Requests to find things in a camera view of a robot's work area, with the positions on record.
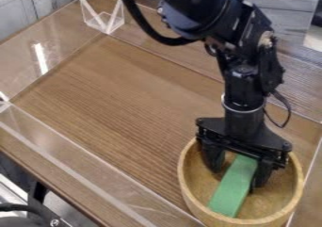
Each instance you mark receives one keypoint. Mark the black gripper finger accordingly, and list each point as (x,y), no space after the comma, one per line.
(262,174)
(214,155)

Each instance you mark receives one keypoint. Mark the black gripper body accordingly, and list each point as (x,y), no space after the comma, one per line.
(261,145)

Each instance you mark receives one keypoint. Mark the brown wooden bowl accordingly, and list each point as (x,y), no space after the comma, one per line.
(268,206)

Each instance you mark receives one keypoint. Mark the green rectangular block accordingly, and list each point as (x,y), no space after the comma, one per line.
(230,194)

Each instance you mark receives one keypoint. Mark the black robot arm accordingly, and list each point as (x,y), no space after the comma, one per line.
(236,31)

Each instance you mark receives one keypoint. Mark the black metal table leg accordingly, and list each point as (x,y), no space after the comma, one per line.
(42,213)

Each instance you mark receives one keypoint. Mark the clear acrylic front wall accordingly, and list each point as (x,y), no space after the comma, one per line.
(103,192)

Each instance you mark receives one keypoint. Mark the clear acrylic corner bracket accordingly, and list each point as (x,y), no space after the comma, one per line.
(103,21)

